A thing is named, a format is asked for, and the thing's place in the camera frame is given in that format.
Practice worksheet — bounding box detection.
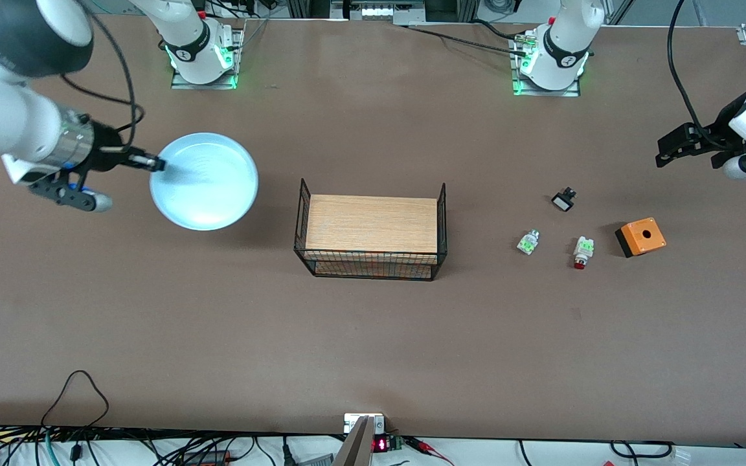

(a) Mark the wooden shelf board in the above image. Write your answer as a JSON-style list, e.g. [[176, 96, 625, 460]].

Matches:
[[306, 194, 440, 256]]

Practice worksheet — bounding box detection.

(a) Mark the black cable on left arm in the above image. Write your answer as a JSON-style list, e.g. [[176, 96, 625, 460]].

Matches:
[[667, 0, 714, 146]]

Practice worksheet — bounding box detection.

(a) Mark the black square white-face button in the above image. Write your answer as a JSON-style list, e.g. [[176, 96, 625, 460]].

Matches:
[[551, 187, 578, 213]]

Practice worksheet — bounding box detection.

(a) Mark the small silver metal plate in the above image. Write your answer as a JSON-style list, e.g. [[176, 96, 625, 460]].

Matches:
[[344, 413, 386, 435]]

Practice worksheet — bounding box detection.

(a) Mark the black power adapter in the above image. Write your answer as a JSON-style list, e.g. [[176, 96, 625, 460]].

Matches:
[[182, 449, 232, 466]]

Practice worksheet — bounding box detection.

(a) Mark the metal base plate left arm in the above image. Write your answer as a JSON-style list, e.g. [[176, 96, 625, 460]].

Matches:
[[509, 31, 582, 98]]

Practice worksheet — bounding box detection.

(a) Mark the black wire rack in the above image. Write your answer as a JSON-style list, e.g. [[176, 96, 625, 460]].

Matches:
[[293, 178, 448, 282]]

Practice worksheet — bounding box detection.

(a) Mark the light blue round plate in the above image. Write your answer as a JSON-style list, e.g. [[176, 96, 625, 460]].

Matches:
[[149, 132, 260, 232]]

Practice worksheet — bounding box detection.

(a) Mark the aluminium frame with light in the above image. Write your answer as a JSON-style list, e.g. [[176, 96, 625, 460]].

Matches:
[[330, 0, 427, 27]]

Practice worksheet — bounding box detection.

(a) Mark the orange button enclosure box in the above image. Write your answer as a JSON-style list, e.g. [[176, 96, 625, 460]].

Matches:
[[615, 217, 667, 258]]

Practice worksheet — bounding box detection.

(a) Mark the black cable across table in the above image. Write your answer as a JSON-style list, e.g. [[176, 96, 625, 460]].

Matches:
[[405, 25, 529, 56]]

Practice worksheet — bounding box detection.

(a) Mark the grey angled bar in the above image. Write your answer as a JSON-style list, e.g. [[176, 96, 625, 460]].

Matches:
[[333, 416, 376, 466]]

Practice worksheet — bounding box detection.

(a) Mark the black looped cable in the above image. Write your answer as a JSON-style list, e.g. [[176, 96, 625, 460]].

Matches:
[[41, 370, 110, 429]]

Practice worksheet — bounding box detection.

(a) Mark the red push button switch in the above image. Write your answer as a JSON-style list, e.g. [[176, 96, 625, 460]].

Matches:
[[572, 236, 595, 270]]

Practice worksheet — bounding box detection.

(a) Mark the red clip lead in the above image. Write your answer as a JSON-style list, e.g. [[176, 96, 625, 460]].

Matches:
[[405, 438, 455, 466]]

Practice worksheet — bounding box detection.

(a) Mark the metal base plate right arm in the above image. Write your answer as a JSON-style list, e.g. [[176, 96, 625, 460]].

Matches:
[[171, 26, 245, 90]]

